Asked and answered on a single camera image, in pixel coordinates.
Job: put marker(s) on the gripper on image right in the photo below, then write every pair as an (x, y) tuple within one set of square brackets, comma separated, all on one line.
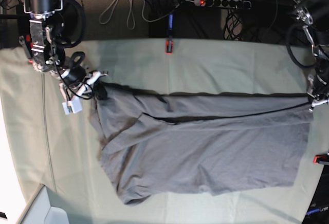
[(317, 91)]

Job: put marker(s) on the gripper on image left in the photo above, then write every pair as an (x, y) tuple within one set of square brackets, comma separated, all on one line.
[(78, 83)]

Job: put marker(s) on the grey t-shirt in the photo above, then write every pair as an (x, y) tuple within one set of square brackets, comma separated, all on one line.
[(190, 144)]

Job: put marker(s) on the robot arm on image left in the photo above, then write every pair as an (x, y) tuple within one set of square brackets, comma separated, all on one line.
[(57, 25)]

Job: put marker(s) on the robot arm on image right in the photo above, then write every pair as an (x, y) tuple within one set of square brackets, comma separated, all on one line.
[(312, 17)]

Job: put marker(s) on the red clamp top left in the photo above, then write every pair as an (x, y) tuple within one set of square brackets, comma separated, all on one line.
[(26, 43)]

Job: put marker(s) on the red clamp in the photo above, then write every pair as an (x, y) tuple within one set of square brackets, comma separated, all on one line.
[(169, 40), (26, 43)]

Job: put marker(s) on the red clamp right edge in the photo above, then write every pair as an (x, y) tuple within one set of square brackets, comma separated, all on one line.
[(321, 159)]

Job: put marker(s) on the green table cloth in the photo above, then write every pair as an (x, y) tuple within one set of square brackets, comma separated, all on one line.
[(61, 152)]

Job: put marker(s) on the red clamp top centre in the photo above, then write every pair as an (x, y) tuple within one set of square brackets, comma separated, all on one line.
[(169, 40)]

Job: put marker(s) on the black power strip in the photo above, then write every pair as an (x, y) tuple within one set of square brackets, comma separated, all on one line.
[(224, 4)]

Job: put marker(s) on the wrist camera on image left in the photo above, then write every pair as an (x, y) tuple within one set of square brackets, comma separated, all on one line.
[(72, 107)]

